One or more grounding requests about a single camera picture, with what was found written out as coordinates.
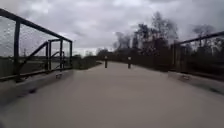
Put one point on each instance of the grey concrete path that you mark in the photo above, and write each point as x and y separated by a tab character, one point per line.
113	100

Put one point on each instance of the row of bare trees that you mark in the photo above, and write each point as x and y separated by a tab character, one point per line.
156	40

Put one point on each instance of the grey concrete kerb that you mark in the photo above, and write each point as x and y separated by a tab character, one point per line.
196	81
30	85

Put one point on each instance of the dark metal mesh railing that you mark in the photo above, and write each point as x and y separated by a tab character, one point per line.
16	50
200	56

